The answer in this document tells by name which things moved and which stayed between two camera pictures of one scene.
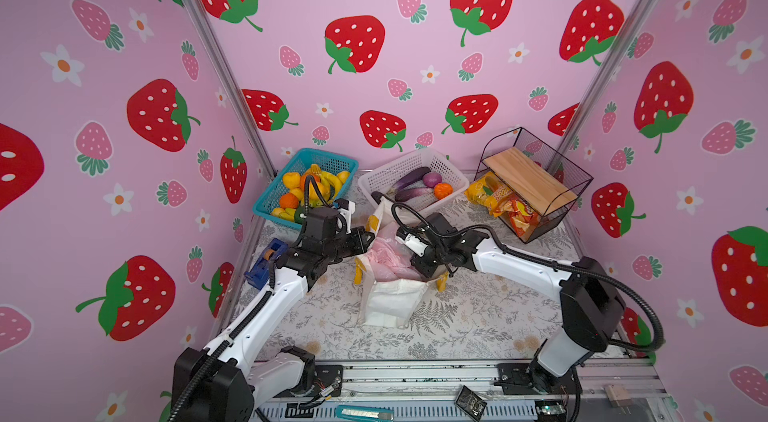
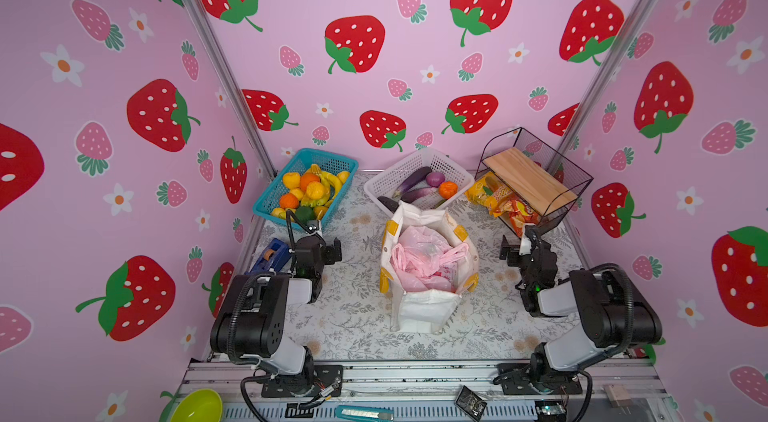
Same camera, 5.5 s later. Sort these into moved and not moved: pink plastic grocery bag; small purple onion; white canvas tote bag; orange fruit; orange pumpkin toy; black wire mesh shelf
Moved: white canvas tote bag; pink plastic grocery bag
Not moved: black wire mesh shelf; small purple onion; orange pumpkin toy; orange fruit
